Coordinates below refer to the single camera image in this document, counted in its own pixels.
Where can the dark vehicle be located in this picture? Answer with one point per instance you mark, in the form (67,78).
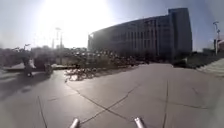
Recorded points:
(40,63)

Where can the robot's own part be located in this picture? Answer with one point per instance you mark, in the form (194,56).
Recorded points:
(139,122)
(74,123)

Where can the lamp pole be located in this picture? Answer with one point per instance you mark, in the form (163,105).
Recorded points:
(216,40)

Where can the concrete wall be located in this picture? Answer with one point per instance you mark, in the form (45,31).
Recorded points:
(200,60)

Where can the grey paved plaza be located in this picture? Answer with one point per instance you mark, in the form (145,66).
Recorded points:
(143,86)

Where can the wide concrete steps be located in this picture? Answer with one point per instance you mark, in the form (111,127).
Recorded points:
(215,66)

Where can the large curved dark building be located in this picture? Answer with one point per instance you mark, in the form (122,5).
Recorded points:
(140,36)

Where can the row of parked bicycles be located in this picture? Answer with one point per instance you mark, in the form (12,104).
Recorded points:
(100,61)

